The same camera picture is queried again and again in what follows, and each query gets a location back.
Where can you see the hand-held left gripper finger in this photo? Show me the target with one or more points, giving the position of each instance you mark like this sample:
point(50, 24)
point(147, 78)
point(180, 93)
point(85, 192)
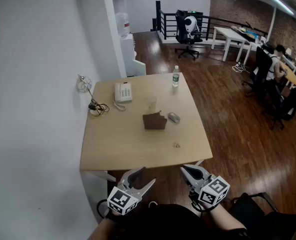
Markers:
point(127, 175)
point(145, 187)

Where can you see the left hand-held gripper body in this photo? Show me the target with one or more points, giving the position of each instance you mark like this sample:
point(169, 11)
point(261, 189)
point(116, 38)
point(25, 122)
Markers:
point(122, 201)

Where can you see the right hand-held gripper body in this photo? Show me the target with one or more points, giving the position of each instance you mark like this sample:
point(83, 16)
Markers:
point(213, 191)

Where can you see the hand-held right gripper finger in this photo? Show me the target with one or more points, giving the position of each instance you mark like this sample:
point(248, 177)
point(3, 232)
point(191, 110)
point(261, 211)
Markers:
point(199, 170)
point(187, 177)

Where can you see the small wrapper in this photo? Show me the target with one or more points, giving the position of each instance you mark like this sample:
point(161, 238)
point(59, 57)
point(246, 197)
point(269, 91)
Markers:
point(176, 145)

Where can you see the clear drinking glass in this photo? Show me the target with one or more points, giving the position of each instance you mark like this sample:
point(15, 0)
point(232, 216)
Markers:
point(152, 103)

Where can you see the person's right forearm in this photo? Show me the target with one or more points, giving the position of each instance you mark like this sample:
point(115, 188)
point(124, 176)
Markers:
point(223, 219)

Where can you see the person's left forearm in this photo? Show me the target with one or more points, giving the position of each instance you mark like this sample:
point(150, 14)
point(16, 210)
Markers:
point(102, 229)

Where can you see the person's black clothing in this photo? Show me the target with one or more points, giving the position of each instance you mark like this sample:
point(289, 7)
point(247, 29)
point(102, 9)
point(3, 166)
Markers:
point(157, 224)

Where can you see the grey computer mouse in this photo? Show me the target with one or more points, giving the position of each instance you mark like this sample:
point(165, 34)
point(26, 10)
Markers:
point(174, 117)

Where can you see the brown leather wallet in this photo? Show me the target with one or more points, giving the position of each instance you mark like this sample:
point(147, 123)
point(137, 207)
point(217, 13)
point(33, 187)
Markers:
point(154, 122)

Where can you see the white desk telephone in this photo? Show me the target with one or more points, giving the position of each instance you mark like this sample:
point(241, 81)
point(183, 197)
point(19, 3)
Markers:
point(123, 92)

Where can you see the clear plastic water bottle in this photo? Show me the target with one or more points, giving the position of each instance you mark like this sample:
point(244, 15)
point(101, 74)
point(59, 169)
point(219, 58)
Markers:
point(175, 77)

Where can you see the white water dispenser cabinet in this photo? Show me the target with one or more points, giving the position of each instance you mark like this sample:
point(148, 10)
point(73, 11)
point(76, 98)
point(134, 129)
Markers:
point(130, 56)

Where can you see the black mesh office chair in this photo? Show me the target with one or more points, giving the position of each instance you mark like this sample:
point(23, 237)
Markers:
point(261, 69)

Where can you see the round wooden table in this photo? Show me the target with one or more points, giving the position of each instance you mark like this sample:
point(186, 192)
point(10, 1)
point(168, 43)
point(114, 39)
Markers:
point(291, 75)

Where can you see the small white table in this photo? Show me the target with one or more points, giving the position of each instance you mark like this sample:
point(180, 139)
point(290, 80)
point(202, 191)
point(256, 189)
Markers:
point(254, 45)

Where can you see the long white table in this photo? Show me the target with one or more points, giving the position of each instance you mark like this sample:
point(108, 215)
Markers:
point(229, 34)

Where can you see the white panda robot figure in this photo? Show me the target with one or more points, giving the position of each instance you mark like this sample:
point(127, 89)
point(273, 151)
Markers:
point(191, 25)

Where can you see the black metal railing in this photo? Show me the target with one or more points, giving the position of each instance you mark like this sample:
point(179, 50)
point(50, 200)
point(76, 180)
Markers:
point(166, 26)

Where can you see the clear water jug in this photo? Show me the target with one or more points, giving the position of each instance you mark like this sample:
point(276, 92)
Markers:
point(123, 24)

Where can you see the ceiling tube light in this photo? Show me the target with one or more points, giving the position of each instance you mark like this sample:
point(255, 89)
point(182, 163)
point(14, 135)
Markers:
point(280, 4)

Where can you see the black metal frame chair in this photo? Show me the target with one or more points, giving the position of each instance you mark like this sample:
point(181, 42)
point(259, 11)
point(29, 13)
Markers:
point(250, 214)

